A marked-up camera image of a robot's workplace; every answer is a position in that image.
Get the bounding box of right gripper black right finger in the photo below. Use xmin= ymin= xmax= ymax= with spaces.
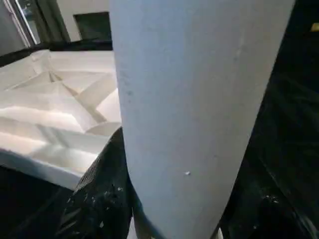
xmin=219 ymin=154 xmax=319 ymax=239

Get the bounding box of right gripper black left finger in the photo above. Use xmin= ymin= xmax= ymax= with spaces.
xmin=42 ymin=125 xmax=140 ymax=239

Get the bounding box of white plastic stool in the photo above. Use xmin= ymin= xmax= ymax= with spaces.
xmin=0 ymin=48 xmax=123 ymax=191

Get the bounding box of white plastic table leg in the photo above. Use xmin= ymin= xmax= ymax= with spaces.
xmin=109 ymin=0 xmax=297 ymax=239

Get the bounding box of black glossy mat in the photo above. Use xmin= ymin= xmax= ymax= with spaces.
xmin=0 ymin=32 xmax=319 ymax=239

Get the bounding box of grey curtain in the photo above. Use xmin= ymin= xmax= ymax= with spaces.
xmin=34 ymin=0 xmax=72 ymax=45

